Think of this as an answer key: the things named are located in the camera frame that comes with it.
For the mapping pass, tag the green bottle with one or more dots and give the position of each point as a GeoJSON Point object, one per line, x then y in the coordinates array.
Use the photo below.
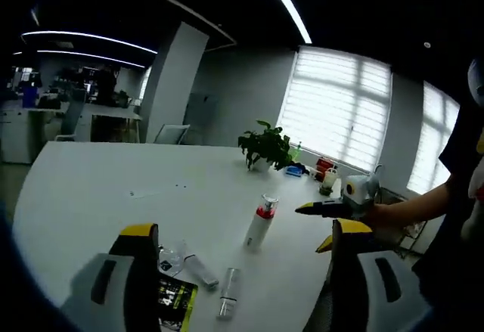
{"type": "Point", "coordinates": [296, 152]}

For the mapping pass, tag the green potted plant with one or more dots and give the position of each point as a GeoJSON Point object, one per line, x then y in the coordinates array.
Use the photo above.
{"type": "Point", "coordinates": [264, 146]}

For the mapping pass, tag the bright window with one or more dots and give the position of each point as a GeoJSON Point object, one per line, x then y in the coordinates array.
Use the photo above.
{"type": "Point", "coordinates": [336, 112]}
{"type": "Point", "coordinates": [431, 150]}

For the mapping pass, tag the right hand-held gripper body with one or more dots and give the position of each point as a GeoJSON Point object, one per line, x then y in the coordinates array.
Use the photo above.
{"type": "Point", "coordinates": [361, 194]}

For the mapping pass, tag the red box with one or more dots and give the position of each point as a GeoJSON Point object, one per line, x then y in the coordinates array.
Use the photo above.
{"type": "Point", "coordinates": [324, 163]}

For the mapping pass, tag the long curved ceiling light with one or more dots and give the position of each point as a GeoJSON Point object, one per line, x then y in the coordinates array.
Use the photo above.
{"type": "Point", "coordinates": [87, 37]}

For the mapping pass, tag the small red-label skincare bottle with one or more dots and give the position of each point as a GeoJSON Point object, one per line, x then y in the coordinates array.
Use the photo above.
{"type": "Point", "coordinates": [202, 271]}

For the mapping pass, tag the small clear sachet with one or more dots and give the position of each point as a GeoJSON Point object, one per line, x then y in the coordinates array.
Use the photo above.
{"type": "Point", "coordinates": [172, 258]}

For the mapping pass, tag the white worn device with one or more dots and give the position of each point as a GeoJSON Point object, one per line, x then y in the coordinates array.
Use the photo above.
{"type": "Point", "coordinates": [477, 82]}

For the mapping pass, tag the blue bin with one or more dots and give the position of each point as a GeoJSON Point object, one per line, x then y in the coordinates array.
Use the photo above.
{"type": "Point", "coordinates": [29, 97]}

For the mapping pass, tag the wide ceiling light strip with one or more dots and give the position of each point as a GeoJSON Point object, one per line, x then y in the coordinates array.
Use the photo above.
{"type": "Point", "coordinates": [285, 3]}

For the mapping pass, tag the red-collared skincare pump bottle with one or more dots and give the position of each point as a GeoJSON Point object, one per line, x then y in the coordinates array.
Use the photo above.
{"type": "Point", "coordinates": [259, 230]}

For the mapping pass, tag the person's black shirt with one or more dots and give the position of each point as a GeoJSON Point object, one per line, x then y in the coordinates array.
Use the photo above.
{"type": "Point", "coordinates": [453, 264]}

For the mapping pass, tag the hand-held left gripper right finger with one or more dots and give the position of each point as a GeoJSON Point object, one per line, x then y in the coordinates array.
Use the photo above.
{"type": "Point", "coordinates": [348, 283]}

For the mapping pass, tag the black green sachet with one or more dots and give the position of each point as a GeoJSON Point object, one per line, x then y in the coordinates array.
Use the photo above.
{"type": "Point", "coordinates": [177, 298]}

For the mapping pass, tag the person's right hand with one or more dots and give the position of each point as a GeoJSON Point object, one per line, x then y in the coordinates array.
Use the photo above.
{"type": "Point", "coordinates": [385, 220]}

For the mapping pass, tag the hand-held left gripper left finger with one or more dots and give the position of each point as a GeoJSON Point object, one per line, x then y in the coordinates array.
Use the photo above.
{"type": "Point", "coordinates": [140, 283]}

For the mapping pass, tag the blue box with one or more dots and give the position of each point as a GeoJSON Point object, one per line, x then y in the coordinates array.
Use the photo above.
{"type": "Point", "coordinates": [295, 171]}

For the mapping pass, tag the white desk with wooden legs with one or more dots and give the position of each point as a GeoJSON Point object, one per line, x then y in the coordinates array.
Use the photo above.
{"type": "Point", "coordinates": [113, 110]}

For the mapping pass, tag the white frame chair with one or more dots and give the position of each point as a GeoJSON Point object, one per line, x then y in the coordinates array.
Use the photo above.
{"type": "Point", "coordinates": [172, 134]}

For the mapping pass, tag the long white office desk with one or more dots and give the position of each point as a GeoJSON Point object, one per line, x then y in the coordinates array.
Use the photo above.
{"type": "Point", "coordinates": [19, 135]}

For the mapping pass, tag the short curved ceiling light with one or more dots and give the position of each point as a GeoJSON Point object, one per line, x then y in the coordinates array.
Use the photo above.
{"type": "Point", "coordinates": [94, 58]}

